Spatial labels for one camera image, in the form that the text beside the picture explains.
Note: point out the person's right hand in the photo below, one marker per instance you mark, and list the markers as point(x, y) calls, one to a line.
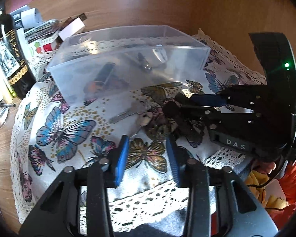
point(264, 167)

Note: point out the dark wine bottle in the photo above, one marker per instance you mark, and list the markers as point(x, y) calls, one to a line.
point(12, 59)

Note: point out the silver key with keyring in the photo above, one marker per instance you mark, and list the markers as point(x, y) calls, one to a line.
point(140, 108)

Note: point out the butterfly print lace cloth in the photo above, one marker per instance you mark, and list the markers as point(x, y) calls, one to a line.
point(50, 134)

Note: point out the stack of books and magazines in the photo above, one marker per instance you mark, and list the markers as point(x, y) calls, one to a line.
point(38, 37)

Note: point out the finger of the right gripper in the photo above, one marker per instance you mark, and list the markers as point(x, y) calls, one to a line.
point(210, 116)
point(201, 100)

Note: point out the black cylindrical microphone object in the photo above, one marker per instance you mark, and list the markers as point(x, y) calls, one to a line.
point(169, 119)

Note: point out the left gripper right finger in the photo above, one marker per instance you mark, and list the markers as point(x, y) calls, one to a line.
point(238, 212)

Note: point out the small white box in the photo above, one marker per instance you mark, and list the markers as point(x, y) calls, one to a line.
point(74, 27)

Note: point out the clear plastic storage box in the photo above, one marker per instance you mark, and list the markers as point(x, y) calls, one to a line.
point(145, 55)

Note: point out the black lighter in box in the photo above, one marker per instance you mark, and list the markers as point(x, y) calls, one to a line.
point(98, 83)

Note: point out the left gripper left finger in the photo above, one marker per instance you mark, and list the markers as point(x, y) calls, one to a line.
point(57, 213)

